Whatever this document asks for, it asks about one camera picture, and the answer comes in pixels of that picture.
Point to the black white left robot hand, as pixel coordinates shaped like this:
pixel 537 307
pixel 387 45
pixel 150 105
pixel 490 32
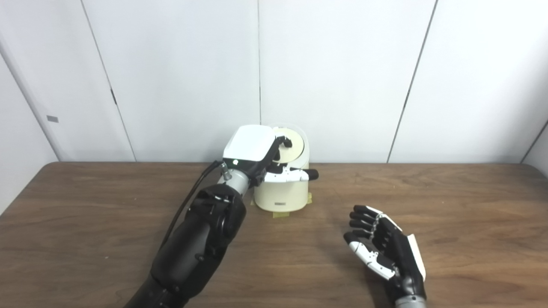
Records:
pixel 250 143

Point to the cream-colored bin body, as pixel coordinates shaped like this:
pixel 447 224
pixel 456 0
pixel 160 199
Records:
pixel 280 194

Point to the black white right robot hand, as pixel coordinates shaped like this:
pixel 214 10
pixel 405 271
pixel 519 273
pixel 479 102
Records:
pixel 402 256

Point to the black wall panel hinge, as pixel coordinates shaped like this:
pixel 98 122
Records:
pixel 113 97

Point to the cream round bin lid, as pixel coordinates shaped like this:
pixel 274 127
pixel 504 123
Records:
pixel 296 145

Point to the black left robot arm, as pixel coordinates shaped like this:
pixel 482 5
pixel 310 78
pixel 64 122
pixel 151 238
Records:
pixel 197 244

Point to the gray wall label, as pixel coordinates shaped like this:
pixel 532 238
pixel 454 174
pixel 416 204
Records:
pixel 52 119

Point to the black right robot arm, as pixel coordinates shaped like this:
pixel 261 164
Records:
pixel 411 303

